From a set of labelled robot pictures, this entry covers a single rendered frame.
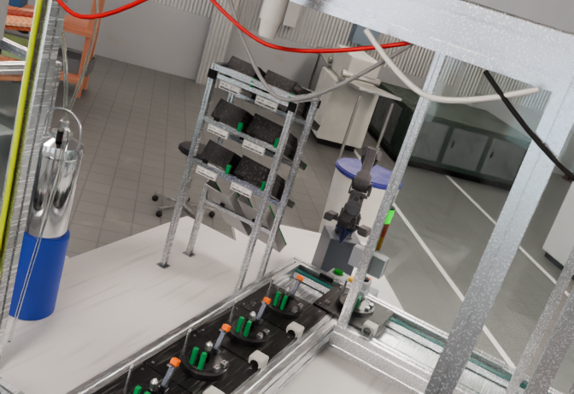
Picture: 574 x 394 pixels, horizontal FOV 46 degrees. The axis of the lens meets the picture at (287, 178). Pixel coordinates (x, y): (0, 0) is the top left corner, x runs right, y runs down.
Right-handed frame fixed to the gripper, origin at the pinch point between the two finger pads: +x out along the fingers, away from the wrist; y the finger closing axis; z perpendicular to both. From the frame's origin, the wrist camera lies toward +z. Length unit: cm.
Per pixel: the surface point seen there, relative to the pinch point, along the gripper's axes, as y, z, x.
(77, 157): -52, 98, -24
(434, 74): 20, 35, -73
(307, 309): 7.1, 35.7, 17.2
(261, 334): 6, 69, 14
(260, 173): -26.1, 33.9, -20.6
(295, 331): 11, 55, 16
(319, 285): 0.1, 8.4, 19.7
